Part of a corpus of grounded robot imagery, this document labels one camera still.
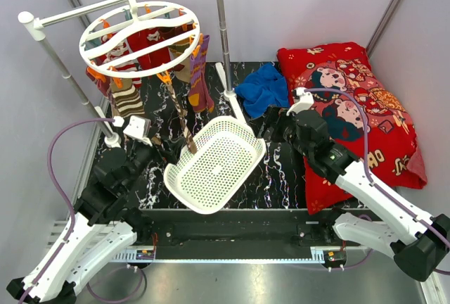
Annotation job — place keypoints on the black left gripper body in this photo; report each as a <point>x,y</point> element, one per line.
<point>143,155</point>

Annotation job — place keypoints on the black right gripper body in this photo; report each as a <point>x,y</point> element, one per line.
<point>285,129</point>

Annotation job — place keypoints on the brown white striped sock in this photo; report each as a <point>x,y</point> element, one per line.
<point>182,119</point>

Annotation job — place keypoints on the maroon beige sock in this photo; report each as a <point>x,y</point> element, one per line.
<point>101,81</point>

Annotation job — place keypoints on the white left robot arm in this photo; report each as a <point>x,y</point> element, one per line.
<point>101,224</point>

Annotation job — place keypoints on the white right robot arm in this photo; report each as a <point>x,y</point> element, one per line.
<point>416,240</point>

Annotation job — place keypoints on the white round clip hanger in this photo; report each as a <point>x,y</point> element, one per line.
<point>123,43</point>

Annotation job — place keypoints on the blue towel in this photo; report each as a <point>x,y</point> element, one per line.
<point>263,88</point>

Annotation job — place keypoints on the white perforated plastic basket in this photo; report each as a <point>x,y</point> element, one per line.
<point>228,151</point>

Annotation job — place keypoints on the purple striped sock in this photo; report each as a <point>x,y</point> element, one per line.
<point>199,96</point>

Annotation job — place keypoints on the red cartoon print pillow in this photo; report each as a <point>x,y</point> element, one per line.
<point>360,113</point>

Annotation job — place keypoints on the beige olive striped sock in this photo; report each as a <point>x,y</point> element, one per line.
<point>175,49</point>

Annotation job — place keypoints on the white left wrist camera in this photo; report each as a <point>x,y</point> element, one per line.
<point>137,129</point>

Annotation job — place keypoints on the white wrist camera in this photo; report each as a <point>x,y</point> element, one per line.
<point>137,129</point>
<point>303,100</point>

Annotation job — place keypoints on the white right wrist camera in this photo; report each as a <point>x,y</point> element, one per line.
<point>303,100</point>

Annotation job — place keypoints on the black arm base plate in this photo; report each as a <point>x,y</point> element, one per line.
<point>242,235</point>

